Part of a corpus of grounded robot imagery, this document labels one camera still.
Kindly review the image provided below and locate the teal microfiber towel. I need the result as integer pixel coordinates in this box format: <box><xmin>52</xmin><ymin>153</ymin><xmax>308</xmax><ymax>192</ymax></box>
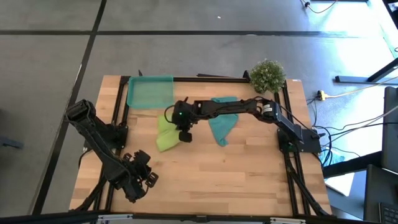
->
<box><xmin>207</xmin><ymin>96</ymin><xmax>239</xmax><ymax>147</ymax></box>

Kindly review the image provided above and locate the translucent teal plastic basket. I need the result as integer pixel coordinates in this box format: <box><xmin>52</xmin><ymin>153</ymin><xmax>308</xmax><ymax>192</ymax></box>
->
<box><xmin>126</xmin><ymin>74</ymin><xmax>175</xmax><ymax>110</ymax></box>

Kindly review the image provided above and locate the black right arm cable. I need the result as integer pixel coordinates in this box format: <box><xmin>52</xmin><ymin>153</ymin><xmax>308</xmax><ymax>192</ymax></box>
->
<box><xmin>164</xmin><ymin>96</ymin><xmax>190</xmax><ymax>125</ymax></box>

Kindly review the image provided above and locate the white paper sheet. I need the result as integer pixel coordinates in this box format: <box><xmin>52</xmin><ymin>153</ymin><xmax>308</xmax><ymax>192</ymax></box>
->
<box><xmin>325</xmin><ymin>172</ymin><xmax>355</xmax><ymax>197</ymax></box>

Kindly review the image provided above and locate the potted green plant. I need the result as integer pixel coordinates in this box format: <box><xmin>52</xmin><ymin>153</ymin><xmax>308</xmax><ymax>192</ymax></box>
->
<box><xmin>249</xmin><ymin>58</ymin><xmax>287</xmax><ymax>94</ymax></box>

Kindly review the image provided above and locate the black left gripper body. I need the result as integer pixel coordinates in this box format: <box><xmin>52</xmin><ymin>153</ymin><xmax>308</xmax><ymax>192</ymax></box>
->
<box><xmin>123</xmin><ymin>160</ymin><xmax>153</xmax><ymax>190</ymax></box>

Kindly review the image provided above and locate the black desk leg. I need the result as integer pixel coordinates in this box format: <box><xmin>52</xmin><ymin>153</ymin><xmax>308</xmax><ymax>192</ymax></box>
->
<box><xmin>335</xmin><ymin>57</ymin><xmax>398</xmax><ymax>84</ymax></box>

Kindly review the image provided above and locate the black floor cable with plug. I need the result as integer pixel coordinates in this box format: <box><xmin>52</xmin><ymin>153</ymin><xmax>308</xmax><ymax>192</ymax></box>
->
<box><xmin>300</xmin><ymin>0</ymin><xmax>338</xmax><ymax>14</ymax></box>

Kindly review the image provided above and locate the black aluminium table frame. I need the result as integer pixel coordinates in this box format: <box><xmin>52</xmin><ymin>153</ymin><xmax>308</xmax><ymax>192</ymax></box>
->
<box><xmin>70</xmin><ymin>73</ymin><xmax>332</xmax><ymax>218</ymax></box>

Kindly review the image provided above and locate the lime green microfiber towel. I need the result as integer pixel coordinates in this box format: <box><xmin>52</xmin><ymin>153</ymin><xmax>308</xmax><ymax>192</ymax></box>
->
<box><xmin>155</xmin><ymin>114</ymin><xmax>183</xmax><ymax>153</ymax></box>

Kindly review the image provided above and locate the black keyboard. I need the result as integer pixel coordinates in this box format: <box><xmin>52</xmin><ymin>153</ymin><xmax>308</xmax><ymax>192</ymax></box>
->
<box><xmin>378</xmin><ymin>202</ymin><xmax>398</xmax><ymax>224</ymax></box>

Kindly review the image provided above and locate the grey chair foot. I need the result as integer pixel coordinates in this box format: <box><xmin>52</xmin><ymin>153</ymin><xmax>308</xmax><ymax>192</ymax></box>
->
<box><xmin>0</xmin><ymin>136</ymin><xmax>24</xmax><ymax>149</ymax></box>

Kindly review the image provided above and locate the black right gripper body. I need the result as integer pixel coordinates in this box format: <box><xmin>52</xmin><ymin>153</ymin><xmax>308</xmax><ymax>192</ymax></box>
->
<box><xmin>172</xmin><ymin>98</ymin><xmax>201</xmax><ymax>131</ymax></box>

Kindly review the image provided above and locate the black side desk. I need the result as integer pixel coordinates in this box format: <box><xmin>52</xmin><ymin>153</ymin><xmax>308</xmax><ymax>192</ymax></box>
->
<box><xmin>363</xmin><ymin>164</ymin><xmax>398</xmax><ymax>223</ymax></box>

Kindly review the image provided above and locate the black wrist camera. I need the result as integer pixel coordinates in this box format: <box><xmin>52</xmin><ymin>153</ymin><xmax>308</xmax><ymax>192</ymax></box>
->
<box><xmin>145</xmin><ymin>172</ymin><xmax>159</xmax><ymax>189</ymax></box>
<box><xmin>178</xmin><ymin>130</ymin><xmax>193</xmax><ymax>143</ymax></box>

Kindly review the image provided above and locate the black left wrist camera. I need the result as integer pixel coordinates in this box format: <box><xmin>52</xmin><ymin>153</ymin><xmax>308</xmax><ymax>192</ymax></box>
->
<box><xmin>145</xmin><ymin>172</ymin><xmax>159</xmax><ymax>189</ymax></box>

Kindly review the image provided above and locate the yellow cable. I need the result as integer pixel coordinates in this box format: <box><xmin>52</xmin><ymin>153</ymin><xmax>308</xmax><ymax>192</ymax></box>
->
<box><xmin>325</xmin><ymin>76</ymin><xmax>398</xmax><ymax>97</ymax></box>

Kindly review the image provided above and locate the dark side monitor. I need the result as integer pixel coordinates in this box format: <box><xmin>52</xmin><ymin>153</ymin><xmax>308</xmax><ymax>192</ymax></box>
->
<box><xmin>381</xmin><ymin>86</ymin><xmax>398</xmax><ymax>174</ymax></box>

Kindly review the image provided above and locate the black desk beam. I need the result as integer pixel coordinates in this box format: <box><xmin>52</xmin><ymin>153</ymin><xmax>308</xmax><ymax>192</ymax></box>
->
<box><xmin>323</xmin><ymin>151</ymin><xmax>383</xmax><ymax>179</ymax></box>

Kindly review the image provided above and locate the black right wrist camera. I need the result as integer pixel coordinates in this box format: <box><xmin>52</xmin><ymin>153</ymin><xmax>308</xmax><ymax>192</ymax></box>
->
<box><xmin>178</xmin><ymin>130</ymin><xmax>193</xmax><ymax>143</ymax></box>

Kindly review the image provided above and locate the black aluminium crossbar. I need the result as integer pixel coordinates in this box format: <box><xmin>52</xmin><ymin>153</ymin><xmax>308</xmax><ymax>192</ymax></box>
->
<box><xmin>0</xmin><ymin>210</ymin><xmax>398</xmax><ymax>224</ymax></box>

